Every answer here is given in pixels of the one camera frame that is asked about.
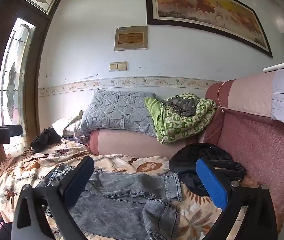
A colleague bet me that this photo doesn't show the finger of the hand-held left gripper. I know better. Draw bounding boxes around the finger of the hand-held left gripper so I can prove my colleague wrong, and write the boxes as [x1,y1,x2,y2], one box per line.
[7,124,23,137]

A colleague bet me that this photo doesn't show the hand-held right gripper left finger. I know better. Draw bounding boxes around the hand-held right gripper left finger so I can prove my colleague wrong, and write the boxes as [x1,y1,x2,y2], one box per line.
[11,156,95,240]

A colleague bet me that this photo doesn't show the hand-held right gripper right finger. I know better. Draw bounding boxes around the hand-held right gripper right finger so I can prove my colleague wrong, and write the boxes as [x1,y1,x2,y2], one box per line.
[196,156,279,240]

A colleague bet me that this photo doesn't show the grey denim pants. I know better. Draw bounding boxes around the grey denim pants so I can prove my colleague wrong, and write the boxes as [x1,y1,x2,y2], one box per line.
[35,162,182,240]

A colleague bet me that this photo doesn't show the small black cloth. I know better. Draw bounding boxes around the small black cloth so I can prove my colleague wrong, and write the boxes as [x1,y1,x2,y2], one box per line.
[30,127,62,153]

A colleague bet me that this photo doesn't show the large black garment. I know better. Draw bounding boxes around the large black garment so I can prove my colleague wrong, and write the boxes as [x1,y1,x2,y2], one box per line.
[169,143,247,197]

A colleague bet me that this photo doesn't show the purple patterned cloth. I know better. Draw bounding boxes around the purple patterned cloth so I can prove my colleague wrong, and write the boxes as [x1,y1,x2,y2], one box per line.
[65,135,90,146]

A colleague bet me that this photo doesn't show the white pillow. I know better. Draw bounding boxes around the white pillow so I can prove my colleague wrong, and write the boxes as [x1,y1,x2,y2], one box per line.
[52,110,85,137]

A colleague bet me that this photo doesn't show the pink sofa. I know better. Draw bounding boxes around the pink sofa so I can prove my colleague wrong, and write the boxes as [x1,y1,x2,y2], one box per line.
[89,66,284,228]

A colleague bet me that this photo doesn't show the green patterned quilt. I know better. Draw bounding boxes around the green patterned quilt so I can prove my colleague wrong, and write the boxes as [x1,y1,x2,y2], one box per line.
[144,92,217,144]

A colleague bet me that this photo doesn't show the cream leaf print blanket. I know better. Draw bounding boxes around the cream leaf print blanket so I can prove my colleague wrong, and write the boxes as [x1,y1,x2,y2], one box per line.
[0,140,260,240]

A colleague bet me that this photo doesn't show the wooden stained glass door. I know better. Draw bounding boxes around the wooden stained glass door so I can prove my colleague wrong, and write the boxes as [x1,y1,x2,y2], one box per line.
[0,0,65,160]

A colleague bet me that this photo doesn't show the crumpled grey garment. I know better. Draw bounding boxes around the crumpled grey garment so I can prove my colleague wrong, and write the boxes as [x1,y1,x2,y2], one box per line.
[162,96,199,117]

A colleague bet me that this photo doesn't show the grey quilted blanket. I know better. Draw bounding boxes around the grey quilted blanket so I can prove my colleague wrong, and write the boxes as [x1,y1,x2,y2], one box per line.
[78,88,157,137]

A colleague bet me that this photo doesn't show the framed landscape painting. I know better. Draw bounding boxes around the framed landscape painting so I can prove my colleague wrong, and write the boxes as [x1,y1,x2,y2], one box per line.
[146,0,273,58]

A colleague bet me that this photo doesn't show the white cable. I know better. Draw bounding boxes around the white cable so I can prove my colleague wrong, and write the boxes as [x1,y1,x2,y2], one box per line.
[217,80,229,113]

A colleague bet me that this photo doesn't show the framed wall plaque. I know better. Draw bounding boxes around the framed wall plaque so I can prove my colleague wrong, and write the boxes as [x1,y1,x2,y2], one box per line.
[114,25,149,52]

